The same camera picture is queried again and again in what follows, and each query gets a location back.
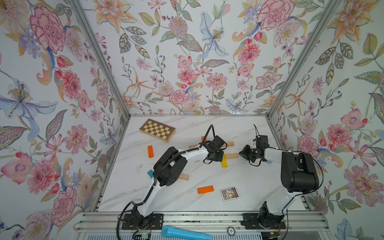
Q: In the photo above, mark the yellow block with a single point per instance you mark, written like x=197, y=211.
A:
x=224, y=162

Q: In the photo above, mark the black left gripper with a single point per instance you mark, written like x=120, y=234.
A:
x=221, y=153

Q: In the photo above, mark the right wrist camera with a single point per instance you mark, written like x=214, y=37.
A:
x=262, y=142

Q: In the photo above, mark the orange block front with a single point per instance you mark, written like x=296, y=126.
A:
x=204, y=190

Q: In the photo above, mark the playing card box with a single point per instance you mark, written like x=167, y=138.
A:
x=229, y=194

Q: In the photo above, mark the aluminium front rail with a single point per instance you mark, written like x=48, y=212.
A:
x=294, y=221

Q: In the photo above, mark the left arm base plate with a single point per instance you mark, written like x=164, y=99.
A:
x=137, y=222

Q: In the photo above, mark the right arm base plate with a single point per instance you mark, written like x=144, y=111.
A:
x=252, y=221

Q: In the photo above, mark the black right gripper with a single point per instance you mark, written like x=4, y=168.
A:
x=244, y=152

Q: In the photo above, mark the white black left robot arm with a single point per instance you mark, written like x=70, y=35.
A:
x=167, y=171

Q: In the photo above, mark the teal block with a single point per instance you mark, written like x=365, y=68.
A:
x=150, y=173

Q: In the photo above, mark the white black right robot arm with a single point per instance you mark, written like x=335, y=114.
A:
x=298, y=177

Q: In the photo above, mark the wooden folding chessboard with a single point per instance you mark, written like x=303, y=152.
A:
x=157, y=130

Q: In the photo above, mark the blue microphone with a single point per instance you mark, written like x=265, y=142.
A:
x=171, y=232

